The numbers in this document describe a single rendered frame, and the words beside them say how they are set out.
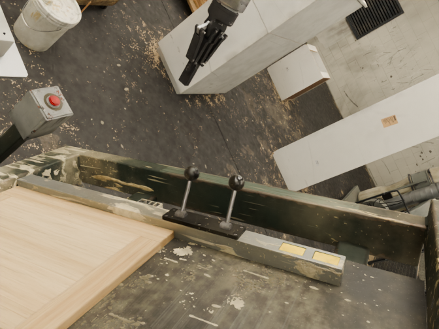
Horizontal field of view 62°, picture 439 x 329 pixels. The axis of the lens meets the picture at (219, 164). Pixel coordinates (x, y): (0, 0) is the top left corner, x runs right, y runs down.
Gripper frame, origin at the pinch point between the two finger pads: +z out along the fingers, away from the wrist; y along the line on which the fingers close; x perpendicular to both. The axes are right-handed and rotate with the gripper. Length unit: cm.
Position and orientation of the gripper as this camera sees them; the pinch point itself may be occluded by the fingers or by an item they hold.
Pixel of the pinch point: (189, 72)
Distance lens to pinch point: 104.7
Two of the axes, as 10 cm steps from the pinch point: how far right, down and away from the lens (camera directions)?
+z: -5.1, 7.2, 4.6
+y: 5.3, -1.6, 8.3
